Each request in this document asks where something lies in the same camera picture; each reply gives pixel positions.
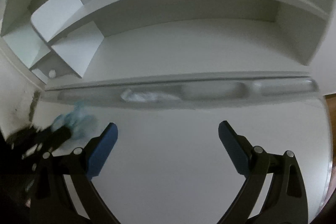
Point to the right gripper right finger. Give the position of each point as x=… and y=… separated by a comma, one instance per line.
x=286, y=200

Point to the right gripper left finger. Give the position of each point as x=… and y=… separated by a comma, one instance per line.
x=82, y=168

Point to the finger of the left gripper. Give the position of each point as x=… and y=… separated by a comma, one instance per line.
x=54, y=139

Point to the teal white wrapper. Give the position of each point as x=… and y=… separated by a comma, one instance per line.
x=78, y=121

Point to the small drawer with knob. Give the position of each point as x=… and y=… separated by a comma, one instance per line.
x=51, y=66

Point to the white crumpled tissue in tray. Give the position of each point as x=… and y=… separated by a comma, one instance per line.
x=148, y=97

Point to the white desk hutch shelf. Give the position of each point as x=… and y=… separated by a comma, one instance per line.
x=119, y=39

